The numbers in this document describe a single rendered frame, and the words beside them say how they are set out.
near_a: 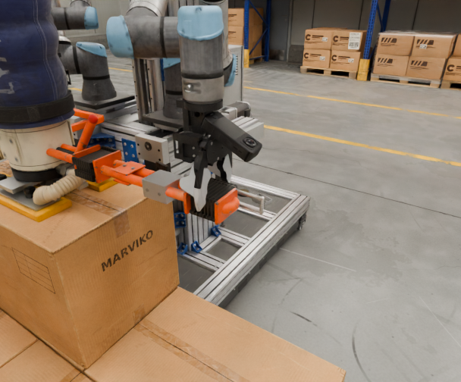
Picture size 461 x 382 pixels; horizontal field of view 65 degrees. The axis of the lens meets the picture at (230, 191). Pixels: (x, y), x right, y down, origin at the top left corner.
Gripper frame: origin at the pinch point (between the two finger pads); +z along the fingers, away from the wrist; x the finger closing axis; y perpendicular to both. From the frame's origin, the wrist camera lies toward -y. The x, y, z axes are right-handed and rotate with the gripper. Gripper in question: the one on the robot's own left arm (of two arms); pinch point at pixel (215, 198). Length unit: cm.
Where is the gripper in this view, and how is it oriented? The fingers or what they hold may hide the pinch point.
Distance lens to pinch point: 75.3
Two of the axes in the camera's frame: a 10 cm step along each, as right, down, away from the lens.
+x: -5.4, 4.0, -7.5
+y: -8.4, -2.4, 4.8
